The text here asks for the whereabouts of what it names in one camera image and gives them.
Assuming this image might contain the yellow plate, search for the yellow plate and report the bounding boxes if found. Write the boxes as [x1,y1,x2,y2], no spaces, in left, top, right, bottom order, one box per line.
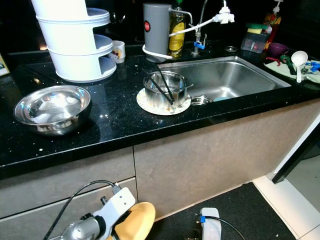
[114,201,157,240]

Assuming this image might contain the large steel bowl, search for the large steel bowl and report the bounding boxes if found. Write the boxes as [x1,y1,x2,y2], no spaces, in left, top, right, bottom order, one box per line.
[13,85,93,137]

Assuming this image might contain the yellow oil tin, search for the yellow oil tin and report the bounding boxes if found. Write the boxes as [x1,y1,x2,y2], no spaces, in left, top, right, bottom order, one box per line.
[0,54,10,77]

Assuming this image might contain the grey drawer front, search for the grey drawer front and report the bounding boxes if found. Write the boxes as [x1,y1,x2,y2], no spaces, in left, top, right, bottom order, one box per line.
[0,146,137,219]
[0,177,138,240]

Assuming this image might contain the white tiered plastic rack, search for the white tiered plastic rack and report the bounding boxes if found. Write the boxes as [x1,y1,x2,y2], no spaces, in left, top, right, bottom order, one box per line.
[31,0,111,84]

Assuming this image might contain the white printed mug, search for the white printed mug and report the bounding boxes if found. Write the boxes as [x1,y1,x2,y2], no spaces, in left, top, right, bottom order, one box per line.
[109,40,127,64]

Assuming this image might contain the patterned round plate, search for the patterned round plate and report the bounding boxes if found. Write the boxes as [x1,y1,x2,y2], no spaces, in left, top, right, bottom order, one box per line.
[136,87,192,117]

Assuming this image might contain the steel pot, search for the steel pot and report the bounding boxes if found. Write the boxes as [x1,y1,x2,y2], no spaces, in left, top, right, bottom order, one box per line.
[143,71,191,111]

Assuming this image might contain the grey cylindrical water filter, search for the grey cylindrical water filter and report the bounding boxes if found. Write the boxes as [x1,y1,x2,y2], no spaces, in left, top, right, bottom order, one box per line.
[142,3,194,63]

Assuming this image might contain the yellow dish soap bottle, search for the yellow dish soap bottle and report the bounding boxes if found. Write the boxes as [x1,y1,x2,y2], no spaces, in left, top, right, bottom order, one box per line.
[168,0,186,59]

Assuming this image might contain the grey sink cabinet front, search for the grey sink cabinet front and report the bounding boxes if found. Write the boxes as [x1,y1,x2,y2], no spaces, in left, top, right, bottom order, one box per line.
[132,100,320,218]

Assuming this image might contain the stainless steel sink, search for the stainless steel sink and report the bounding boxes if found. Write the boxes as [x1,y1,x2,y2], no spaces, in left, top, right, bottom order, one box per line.
[154,55,292,104]

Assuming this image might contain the chrome faucet with white head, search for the chrome faucet with white head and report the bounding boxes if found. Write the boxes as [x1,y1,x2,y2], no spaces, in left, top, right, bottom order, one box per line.
[191,0,236,55]

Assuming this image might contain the clear plastic container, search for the clear plastic container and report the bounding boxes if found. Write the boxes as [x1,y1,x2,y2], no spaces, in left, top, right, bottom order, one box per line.
[240,27,271,54]

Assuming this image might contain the yellow green sponge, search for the yellow green sponge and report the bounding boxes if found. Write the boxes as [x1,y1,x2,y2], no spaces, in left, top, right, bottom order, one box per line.
[246,22,270,35]

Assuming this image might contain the pale green cloth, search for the pale green cloth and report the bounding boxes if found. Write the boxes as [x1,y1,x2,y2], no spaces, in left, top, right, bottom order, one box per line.
[264,58,320,85]

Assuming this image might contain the purple bowl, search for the purple bowl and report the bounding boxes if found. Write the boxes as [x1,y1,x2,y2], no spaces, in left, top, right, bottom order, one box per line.
[267,42,290,58]

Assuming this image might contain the red pump bottle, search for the red pump bottle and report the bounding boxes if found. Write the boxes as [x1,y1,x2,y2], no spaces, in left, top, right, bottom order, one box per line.
[262,0,284,48]

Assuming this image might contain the black appliance panel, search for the black appliance panel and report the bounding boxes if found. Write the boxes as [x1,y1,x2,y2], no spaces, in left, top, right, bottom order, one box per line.
[271,120,320,184]

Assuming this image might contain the white rice ladle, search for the white rice ladle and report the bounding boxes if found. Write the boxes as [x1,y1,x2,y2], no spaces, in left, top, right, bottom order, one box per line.
[290,50,310,84]

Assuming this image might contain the blue clip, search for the blue clip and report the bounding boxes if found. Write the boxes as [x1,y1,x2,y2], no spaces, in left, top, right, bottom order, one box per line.
[304,60,320,74]

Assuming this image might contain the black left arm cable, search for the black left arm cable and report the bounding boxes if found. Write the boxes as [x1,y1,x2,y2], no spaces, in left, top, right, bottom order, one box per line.
[46,179,123,240]

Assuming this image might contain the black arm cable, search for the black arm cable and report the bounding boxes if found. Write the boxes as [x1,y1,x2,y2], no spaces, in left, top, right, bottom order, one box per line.
[196,214,248,240]
[46,179,123,240]

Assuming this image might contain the white filter hose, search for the white filter hose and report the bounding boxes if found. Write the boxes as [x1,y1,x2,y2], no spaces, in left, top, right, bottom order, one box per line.
[141,17,222,61]

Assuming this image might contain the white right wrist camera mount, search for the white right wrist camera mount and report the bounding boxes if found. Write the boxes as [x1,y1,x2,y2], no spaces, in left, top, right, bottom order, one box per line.
[200,207,223,240]

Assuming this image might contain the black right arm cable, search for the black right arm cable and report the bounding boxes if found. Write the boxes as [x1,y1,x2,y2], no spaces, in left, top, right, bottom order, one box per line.
[196,214,248,240]

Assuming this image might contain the red handled tool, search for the red handled tool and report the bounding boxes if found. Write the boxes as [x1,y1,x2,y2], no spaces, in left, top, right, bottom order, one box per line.
[265,56,282,66]

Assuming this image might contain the green handled peeler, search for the green handled peeler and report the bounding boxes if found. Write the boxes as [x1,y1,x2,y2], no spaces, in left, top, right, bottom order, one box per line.
[279,54,299,76]

